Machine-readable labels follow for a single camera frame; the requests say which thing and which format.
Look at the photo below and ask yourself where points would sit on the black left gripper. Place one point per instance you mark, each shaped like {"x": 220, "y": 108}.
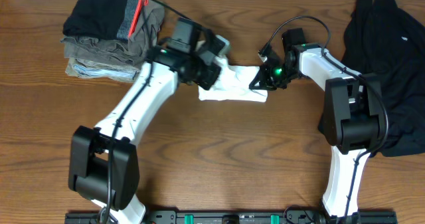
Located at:
{"x": 212, "y": 72}

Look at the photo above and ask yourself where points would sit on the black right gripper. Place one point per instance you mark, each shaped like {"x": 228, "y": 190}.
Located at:
{"x": 262, "y": 79}

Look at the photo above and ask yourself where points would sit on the white t-shirt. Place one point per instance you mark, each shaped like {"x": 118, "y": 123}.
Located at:
{"x": 233, "y": 83}

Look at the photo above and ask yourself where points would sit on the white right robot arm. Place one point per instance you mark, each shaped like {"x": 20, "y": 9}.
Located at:
{"x": 353, "y": 120}

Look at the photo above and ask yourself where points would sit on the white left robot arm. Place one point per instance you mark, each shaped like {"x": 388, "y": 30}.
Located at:
{"x": 103, "y": 160}

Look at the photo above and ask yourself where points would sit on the folded olive grey garment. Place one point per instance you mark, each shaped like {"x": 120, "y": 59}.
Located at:
{"x": 115, "y": 54}

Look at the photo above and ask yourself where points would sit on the folded black garment red trim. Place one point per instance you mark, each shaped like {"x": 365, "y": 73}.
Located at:
{"x": 104, "y": 19}

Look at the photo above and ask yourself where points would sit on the black garment pile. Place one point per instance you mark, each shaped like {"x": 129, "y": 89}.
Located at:
{"x": 383, "y": 39}

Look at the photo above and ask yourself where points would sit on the folded light blue garment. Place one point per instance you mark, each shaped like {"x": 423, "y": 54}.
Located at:
{"x": 99, "y": 73}

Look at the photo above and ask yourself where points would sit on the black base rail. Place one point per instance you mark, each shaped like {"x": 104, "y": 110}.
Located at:
{"x": 292, "y": 216}

